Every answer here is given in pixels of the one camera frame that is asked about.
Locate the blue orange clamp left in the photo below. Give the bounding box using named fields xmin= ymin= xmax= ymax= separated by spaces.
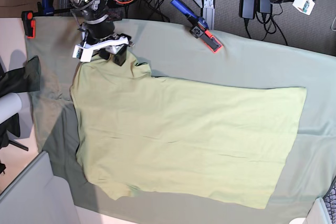
xmin=21 ymin=0 xmax=70 ymax=39

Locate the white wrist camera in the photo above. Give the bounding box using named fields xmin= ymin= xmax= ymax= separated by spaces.
xmin=72 ymin=45 xmax=94 ymax=62
xmin=292 ymin=0 xmax=315 ymax=15

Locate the blue orange clamp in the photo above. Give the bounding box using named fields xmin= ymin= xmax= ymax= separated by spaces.
xmin=21 ymin=0 xmax=70 ymax=39
xmin=171 ymin=0 xmax=223 ymax=53

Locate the blue orange clamp centre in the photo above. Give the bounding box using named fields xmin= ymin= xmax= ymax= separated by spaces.
xmin=171 ymin=0 xmax=223 ymax=53

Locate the dark green garment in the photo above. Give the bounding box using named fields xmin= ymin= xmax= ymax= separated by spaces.
xmin=1 ymin=56 xmax=40 ymax=97

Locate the white grey bin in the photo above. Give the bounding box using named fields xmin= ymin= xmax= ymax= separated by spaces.
xmin=1 ymin=152 xmax=80 ymax=223

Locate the grey-green table cloth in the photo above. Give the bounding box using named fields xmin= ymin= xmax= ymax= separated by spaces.
xmin=26 ymin=17 xmax=335 ymax=223

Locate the white paper roll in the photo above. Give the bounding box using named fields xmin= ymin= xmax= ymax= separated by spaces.
xmin=0 ymin=93 xmax=22 ymax=124

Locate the light yellow-green T-shirt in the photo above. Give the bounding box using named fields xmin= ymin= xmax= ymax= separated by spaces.
xmin=70 ymin=53 xmax=307 ymax=209

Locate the aluminium frame post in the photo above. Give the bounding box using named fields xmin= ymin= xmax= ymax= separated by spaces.
xmin=197 ymin=0 xmax=218 ymax=31

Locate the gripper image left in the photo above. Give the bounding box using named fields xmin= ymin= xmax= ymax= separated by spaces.
xmin=84 ymin=35 xmax=132 ymax=66

